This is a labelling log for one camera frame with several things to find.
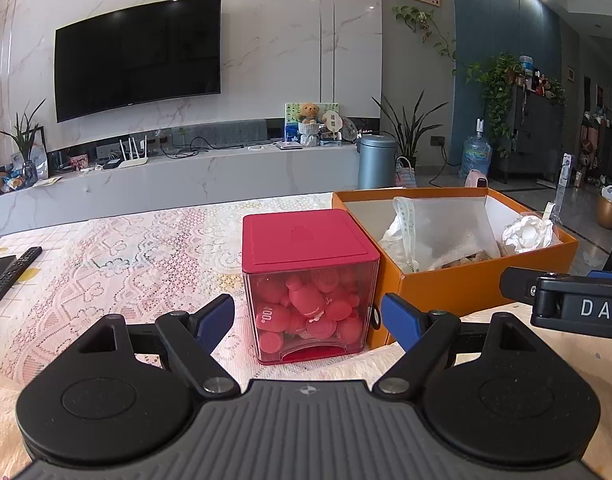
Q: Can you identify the green blue picture board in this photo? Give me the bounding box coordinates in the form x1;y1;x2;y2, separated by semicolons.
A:
284;102;342;143

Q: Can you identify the beige plush toy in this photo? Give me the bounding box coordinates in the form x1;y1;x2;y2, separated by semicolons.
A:
438;250;502;272

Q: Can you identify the woven basket bag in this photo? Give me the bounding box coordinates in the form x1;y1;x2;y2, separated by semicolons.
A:
395;156;418;188

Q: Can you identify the orange cardboard box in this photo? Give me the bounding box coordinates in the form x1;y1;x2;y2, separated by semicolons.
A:
332;187;579;351

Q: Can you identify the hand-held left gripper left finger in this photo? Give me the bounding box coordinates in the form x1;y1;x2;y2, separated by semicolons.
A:
76;294;242;396

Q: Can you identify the dark cabinet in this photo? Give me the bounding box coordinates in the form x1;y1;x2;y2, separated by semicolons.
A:
486;85;567;183

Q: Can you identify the round paper fan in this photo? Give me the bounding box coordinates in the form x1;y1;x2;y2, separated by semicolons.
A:
322;112;343;145

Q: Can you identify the hanging pothos vine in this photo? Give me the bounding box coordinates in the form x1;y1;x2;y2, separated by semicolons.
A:
392;5;458;68

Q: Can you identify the blue grey trash can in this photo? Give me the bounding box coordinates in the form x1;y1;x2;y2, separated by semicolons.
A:
357;134;399;191

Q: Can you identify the cream fuzzy blanket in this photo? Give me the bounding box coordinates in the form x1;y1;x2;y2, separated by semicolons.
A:
0;382;32;480

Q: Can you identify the red lid clear container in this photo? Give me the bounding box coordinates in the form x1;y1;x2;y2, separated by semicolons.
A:
242;209;382;366

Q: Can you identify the green plant in glass vase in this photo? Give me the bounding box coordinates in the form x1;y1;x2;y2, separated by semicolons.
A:
0;99;48;186

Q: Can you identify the teddy bear bouquet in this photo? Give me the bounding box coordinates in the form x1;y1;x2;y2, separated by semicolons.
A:
296;102;321;148

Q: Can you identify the shelf of ornaments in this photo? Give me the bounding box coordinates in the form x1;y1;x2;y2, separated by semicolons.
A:
578;110;612;188

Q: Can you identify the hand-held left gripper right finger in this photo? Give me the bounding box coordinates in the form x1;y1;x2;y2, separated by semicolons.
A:
373;292;534;396

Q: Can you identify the black remote control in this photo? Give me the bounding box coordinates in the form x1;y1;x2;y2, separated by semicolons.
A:
0;246;43;312

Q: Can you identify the tall clear package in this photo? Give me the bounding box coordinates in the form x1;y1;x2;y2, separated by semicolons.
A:
556;153;573;191

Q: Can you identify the white router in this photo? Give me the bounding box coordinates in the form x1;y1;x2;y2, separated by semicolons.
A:
117;134;149;168

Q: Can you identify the white marble television console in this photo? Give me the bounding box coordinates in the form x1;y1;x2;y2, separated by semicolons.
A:
0;142;362;238

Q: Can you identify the blue water jug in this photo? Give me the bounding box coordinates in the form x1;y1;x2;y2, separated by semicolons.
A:
459;119;493;181

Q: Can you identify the wall mounted television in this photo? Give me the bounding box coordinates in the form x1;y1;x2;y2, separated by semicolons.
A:
53;0;223;124

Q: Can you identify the long leaf floor plant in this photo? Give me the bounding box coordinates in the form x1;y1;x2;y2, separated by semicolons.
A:
372;91;449;166

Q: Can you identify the bushy pothos plant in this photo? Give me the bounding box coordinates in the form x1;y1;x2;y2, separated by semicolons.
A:
466;52;524;158

